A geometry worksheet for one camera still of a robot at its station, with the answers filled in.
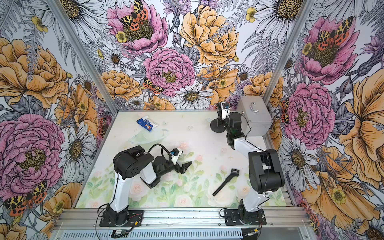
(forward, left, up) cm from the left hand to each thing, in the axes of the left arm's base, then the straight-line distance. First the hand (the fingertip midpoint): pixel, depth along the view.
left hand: (187, 159), depth 95 cm
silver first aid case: (+24, -47, +15) cm, 55 cm away
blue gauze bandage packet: (+27, +29, +3) cm, 40 cm away
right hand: (+20, -20, +21) cm, 35 cm away
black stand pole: (-10, -28, +1) cm, 29 cm away
